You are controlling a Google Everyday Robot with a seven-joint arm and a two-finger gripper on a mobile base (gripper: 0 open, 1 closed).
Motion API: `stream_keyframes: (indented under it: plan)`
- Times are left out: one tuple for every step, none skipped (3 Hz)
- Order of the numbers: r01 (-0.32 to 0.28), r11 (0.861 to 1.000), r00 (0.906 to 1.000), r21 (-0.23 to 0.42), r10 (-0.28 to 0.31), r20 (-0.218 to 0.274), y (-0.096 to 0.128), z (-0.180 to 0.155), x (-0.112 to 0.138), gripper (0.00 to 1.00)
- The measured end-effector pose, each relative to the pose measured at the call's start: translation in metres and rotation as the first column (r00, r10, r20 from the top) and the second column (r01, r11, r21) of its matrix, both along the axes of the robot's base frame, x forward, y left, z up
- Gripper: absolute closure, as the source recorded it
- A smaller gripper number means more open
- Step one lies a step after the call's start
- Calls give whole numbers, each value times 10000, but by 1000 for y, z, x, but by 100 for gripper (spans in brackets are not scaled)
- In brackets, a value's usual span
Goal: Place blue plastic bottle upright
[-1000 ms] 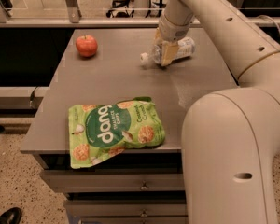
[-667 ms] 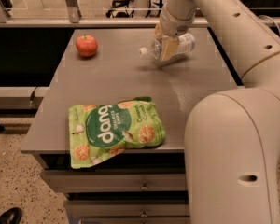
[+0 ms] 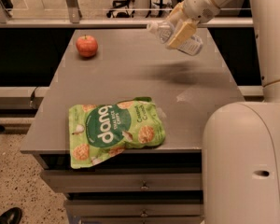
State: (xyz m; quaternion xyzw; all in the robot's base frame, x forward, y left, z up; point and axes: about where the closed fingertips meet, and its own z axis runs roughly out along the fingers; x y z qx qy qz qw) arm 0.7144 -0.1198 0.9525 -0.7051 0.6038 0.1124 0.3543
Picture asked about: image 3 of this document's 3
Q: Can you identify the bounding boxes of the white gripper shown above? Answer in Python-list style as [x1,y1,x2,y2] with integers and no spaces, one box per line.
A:
[166,0,227,49]

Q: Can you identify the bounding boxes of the black leather shoe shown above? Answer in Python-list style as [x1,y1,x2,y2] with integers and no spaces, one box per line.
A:
[0,207,22,224]

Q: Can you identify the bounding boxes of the red apple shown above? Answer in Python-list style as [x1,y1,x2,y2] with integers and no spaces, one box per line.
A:
[76,35,98,58]

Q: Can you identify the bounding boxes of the clear plastic water bottle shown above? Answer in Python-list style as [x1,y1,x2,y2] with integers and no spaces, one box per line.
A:
[147,21,203,56]

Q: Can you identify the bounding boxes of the green rice chips bag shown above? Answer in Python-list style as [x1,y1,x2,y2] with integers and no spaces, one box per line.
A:
[69,97,165,169]

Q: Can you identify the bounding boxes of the grey drawer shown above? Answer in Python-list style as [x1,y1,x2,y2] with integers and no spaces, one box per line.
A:
[40,170,202,193]
[64,200,203,217]

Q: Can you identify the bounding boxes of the top grey drawer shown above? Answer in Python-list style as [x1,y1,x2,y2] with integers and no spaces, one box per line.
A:
[40,170,202,193]

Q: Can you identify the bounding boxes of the grey drawer cabinet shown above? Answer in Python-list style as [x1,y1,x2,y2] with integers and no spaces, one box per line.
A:
[21,29,242,224]

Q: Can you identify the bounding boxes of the black office chair base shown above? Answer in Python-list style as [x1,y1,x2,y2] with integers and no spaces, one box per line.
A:
[106,0,133,18]

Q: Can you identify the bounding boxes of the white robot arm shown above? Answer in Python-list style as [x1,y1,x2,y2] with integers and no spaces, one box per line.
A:
[169,0,280,224]

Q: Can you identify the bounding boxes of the metal guard rail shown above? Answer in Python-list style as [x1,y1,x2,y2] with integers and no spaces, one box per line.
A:
[0,0,255,29]

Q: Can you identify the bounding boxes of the lower grey drawer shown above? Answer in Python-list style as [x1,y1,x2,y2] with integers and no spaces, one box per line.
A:
[64,200,203,217]

